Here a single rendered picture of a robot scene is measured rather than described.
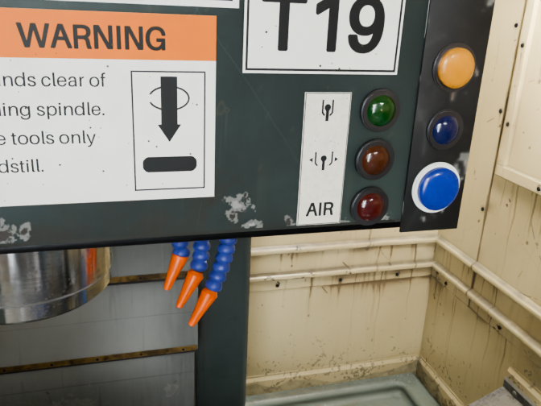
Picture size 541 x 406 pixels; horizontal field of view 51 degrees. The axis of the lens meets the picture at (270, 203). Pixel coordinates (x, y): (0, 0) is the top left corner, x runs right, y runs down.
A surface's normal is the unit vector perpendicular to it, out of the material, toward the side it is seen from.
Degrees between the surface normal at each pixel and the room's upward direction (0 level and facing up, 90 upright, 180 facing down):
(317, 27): 90
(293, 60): 90
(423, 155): 90
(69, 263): 90
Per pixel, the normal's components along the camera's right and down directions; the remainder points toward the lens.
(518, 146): -0.96, 0.05
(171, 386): 0.27, 0.34
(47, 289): 0.58, 0.30
